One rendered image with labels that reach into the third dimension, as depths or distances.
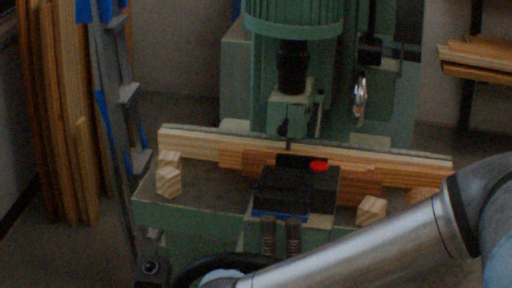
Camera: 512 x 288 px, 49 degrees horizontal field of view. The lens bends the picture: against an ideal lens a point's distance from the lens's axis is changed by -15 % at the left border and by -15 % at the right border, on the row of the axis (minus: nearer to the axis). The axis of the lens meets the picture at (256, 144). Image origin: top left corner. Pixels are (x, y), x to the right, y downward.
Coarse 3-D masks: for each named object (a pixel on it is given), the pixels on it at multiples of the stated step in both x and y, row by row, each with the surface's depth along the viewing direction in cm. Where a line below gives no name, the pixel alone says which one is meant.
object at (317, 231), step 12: (336, 204) 112; (312, 216) 103; (324, 216) 103; (252, 228) 102; (276, 228) 101; (312, 228) 100; (324, 228) 100; (252, 240) 103; (276, 240) 102; (312, 240) 101; (324, 240) 101; (252, 252) 104; (276, 252) 103
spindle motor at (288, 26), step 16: (256, 0) 105; (272, 0) 103; (288, 0) 102; (304, 0) 102; (320, 0) 102; (336, 0) 105; (256, 16) 107; (272, 16) 104; (288, 16) 103; (304, 16) 103; (320, 16) 103; (336, 16) 107; (256, 32) 107; (272, 32) 105; (288, 32) 104; (304, 32) 104; (320, 32) 105; (336, 32) 107
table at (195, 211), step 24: (192, 168) 127; (216, 168) 127; (144, 192) 118; (192, 192) 119; (216, 192) 119; (240, 192) 120; (384, 192) 120; (144, 216) 117; (168, 216) 116; (192, 216) 115; (216, 216) 114; (240, 216) 113; (336, 216) 113; (384, 216) 113; (240, 240) 111
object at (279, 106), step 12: (276, 84) 121; (312, 84) 122; (276, 96) 116; (288, 96) 116; (300, 96) 117; (312, 96) 123; (276, 108) 115; (288, 108) 115; (300, 108) 114; (312, 108) 127; (276, 120) 116; (300, 120) 115; (276, 132) 117; (288, 132) 117; (300, 132) 116
